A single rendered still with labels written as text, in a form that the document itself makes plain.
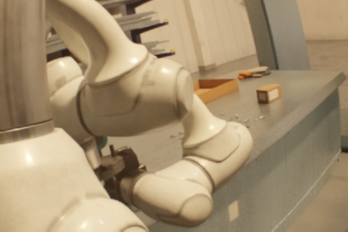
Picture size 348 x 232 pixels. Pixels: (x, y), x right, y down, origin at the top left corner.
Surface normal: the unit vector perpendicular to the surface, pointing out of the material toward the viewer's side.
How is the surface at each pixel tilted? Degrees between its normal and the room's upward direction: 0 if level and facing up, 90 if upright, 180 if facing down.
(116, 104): 104
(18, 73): 87
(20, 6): 87
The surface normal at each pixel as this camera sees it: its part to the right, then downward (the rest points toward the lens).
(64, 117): -0.28, 0.32
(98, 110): -0.38, 0.47
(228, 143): 0.51, -0.25
